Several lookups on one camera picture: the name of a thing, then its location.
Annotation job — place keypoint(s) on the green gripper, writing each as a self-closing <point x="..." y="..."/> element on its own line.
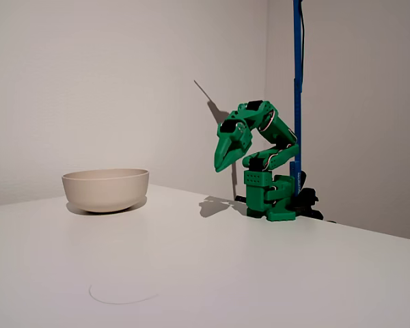
<point x="229" y="145"/>

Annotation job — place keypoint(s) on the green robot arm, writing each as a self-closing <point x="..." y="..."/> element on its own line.
<point x="259" y="194"/>

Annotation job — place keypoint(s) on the black table clamp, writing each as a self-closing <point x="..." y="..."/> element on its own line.
<point x="241" y="198"/>
<point x="309" y="198"/>

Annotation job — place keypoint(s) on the white round bowl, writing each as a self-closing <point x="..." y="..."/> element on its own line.
<point x="106" y="191"/>

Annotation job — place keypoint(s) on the blue camera pole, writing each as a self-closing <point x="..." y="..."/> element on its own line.
<point x="297" y="85"/>

